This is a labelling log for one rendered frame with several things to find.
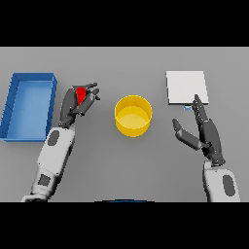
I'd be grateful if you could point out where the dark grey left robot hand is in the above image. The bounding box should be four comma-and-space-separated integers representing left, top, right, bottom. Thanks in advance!
57, 82, 101, 129

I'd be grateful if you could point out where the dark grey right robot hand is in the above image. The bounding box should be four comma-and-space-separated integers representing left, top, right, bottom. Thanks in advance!
171, 93, 228, 167

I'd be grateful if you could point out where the red beaker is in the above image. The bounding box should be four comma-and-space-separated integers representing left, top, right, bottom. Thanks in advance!
75, 87, 88, 107

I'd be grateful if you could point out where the pale square measuring scale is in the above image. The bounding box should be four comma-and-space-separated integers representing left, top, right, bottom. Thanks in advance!
165, 70, 210, 111

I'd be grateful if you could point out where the yellow bowl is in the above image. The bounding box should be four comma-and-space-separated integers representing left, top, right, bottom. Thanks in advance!
114, 94, 154, 138

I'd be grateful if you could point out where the blue tray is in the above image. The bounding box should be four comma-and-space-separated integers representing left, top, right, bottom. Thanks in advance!
0, 72, 58, 143

